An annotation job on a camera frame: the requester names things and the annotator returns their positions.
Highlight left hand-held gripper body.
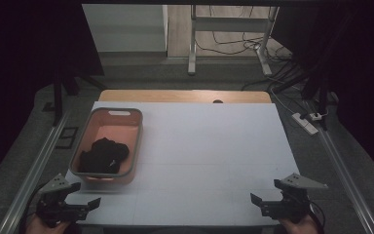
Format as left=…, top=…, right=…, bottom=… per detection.
left=34, top=174, right=90, bottom=228

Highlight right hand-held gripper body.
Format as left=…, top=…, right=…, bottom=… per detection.
left=260, top=173, right=329, bottom=225

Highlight black cloth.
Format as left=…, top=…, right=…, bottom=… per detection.
left=77, top=136, right=131, bottom=175

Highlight pink basket with grey rim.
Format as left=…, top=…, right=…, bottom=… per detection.
left=68, top=106, right=144, bottom=185

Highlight person's right hand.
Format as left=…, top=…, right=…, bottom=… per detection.
left=278, top=214, right=319, bottom=234

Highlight person's left hand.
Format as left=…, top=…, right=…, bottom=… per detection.
left=24, top=214, right=71, bottom=234

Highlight white power strip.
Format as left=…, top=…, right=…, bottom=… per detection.
left=291, top=112, right=319, bottom=137

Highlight white board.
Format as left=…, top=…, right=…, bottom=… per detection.
left=64, top=100, right=302, bottom=227

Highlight black stand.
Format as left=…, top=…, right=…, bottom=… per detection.
left=51, top=55, right=109, bottom=128
left=300, top=13, right=340, bottom=132

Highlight wooden table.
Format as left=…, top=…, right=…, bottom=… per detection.
left=97, top=89, right=273, bottom=104

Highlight dark curtain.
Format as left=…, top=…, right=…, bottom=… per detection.
left=271, top=5, right=374, bottom=188

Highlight white cabinet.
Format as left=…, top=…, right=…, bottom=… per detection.
left=81, top=3, right=169, bottom=54

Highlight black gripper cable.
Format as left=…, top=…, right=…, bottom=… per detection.
left=307, top=200, right=327, bottom=234
left=19, top=182, right=48, bottom=234

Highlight aluminium rail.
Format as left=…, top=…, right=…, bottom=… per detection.
left=0, top=109, right=73, bottom=234
left=317, top=129, right=374, bottom=234

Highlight black floor socket frame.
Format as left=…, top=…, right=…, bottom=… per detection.
left=55, top=126, right=80, bottom=151

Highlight white cable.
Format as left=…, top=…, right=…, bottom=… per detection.
left=268, top=86, right=297, bottom=115

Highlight black cables on floor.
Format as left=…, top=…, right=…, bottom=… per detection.
left=194, top=5, right=308, bottom=93

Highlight grey metal desk frame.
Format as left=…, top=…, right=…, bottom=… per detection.
left=187, top=4, right=281, bottom=78

